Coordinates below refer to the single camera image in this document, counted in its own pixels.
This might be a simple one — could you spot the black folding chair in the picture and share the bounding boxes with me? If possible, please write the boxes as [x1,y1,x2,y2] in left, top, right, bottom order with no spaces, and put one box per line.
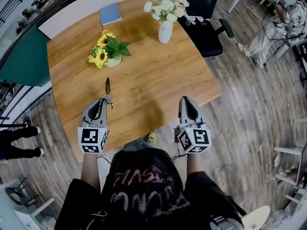
[4,177,41,208]

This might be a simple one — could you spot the potted yellow sunflowers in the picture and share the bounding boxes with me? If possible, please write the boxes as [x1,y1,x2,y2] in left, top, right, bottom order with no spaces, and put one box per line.
[87,29,132,69]

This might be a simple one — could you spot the black office chair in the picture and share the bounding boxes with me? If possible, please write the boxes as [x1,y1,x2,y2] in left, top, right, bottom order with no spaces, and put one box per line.
[172,0,235,58]

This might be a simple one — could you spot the white vase with white flowers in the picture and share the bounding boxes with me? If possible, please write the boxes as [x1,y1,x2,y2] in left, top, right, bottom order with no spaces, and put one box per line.
[143,0,197,44]

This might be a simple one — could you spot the person's black printed t-shirt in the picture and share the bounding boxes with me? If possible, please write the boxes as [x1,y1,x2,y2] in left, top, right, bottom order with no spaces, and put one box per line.
[54,147,245,230]

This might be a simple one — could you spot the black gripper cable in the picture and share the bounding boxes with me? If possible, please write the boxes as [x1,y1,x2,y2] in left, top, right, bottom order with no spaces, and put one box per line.
[95,153,113,164]
[171,141,188,162]

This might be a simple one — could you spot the black stanchion pole with base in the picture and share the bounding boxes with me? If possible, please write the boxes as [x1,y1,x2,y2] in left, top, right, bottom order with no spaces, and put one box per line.
[0,117,32,129]

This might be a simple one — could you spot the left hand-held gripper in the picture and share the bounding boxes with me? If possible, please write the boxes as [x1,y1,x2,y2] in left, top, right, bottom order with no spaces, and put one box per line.
[77,99,110,154]

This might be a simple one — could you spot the blue notebook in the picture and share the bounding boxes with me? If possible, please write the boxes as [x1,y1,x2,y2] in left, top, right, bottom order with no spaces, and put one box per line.
[99,2,122,26]

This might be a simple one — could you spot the person's jeans leg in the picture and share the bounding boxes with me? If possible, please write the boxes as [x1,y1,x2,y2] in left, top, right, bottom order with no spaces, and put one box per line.
[121,138,155,153]

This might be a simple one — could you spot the person's yellow shoe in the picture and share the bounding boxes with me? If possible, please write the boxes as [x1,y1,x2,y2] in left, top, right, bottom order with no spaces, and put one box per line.
[145,131,157,144]

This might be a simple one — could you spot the large round white table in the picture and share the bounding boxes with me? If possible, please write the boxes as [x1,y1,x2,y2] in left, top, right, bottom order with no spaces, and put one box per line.
[241,205,271,230]

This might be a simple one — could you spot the person's right forearm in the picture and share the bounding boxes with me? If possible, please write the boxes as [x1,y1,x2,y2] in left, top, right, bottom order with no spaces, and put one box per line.
[186,152,202,177]

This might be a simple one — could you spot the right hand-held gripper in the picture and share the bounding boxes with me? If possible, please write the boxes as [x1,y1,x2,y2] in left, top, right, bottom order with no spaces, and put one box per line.
[174,96,212,154]

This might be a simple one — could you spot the person's left forearm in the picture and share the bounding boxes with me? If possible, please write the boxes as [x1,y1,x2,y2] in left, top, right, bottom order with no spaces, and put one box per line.
[80,151,101,192]

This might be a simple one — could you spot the green partition panel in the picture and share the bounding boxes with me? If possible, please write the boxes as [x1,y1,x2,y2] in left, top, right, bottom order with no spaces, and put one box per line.
[0,24,51,88]

